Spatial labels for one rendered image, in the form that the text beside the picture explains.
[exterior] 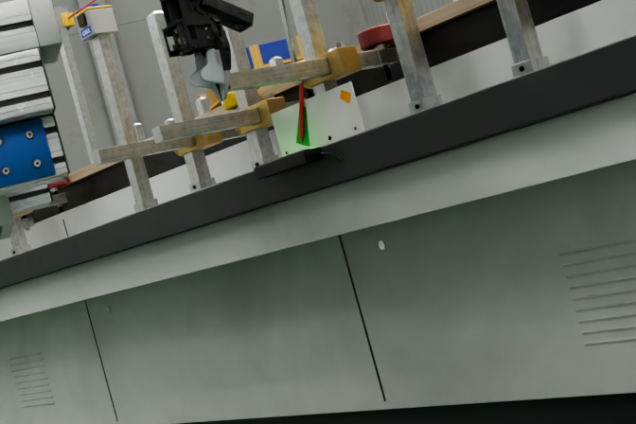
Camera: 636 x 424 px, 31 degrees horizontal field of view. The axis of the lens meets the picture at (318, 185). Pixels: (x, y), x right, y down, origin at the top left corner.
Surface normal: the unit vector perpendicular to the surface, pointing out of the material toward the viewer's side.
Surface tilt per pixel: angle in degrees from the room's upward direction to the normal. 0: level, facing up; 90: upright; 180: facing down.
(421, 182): 90
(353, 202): 90
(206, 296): 90
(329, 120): 90
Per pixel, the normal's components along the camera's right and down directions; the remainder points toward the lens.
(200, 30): 0.62, -0.19
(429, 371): -0.74, 0.18
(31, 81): 0.28, -0.11
